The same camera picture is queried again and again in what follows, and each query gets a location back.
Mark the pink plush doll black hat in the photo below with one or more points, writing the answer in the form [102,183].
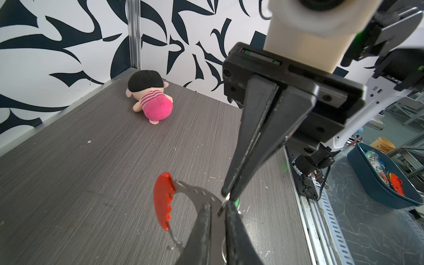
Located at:
[147,87]

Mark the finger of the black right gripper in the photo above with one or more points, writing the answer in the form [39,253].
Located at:
[259,96]
[287,112]

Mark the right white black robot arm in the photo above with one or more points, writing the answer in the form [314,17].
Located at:
[376,60]

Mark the dark teal bin with items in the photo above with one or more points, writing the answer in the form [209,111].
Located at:
[382,179]

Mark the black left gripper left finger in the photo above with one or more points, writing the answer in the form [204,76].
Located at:
[197,250]

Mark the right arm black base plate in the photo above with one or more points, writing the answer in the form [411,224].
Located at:
[310,185]

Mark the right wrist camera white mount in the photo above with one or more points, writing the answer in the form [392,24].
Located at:
[318,39]

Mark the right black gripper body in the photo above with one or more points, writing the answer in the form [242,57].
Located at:
[337,99]

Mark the red key tag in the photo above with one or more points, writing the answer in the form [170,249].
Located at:
[163,192]

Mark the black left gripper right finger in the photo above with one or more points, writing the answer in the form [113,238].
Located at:
[239,248]

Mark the tan cardboard cup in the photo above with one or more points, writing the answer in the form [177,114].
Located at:
[383,145]

